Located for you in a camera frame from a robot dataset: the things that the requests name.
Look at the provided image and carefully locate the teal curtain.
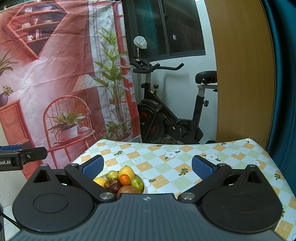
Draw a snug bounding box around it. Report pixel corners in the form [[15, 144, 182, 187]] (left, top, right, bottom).
[[262, 1, 295, 189]]

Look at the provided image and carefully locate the dark purple mangosteen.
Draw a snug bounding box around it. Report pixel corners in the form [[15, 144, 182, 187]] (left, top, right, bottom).
[[104, 178, 122, 193]]

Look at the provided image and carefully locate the red-brown apple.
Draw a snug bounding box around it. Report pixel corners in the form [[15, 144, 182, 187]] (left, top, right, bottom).
[[116, 185, 141, 199]]

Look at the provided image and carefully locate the floral checkered tablecloth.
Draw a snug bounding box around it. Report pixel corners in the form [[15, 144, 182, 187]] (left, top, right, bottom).
[[74, 138, 295, 240]]

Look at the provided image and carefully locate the yellow-green round fruit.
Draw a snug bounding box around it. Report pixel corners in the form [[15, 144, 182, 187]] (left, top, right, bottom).
[[106, 170, 118, 180]]

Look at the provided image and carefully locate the beige round plate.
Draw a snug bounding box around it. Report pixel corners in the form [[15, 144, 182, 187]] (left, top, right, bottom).
[[99, 174, 146, 194]]

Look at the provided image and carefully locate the printed red backdrop cloth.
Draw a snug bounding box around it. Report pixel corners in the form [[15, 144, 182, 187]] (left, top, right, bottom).
[[1, 1, 140, 168]]

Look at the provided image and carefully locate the dark window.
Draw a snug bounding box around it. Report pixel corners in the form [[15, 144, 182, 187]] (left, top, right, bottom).
[[122, 0, 206, 62]]

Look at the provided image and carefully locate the small orange mandarin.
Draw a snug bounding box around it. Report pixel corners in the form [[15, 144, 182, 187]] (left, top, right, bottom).
[[119, 174, 131, 186]]

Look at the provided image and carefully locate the large yellow orange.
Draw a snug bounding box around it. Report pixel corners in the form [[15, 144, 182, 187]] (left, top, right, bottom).
[[93, 177, 107, 188]]

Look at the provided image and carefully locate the yellow lemon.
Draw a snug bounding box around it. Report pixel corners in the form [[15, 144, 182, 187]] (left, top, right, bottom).
[[118, 166, 135, 179]]

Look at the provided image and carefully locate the black exercise bike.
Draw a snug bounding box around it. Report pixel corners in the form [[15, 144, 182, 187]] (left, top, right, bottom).
[[129, 57, 218, 144]]

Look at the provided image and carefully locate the wooden board panel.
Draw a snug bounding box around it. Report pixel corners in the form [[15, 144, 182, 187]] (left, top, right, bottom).
[[205, 1, 275, 147]]

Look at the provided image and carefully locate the bright green round fruit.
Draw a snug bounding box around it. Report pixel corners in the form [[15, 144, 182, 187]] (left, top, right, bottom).
[[130, 178, 142, 191]]

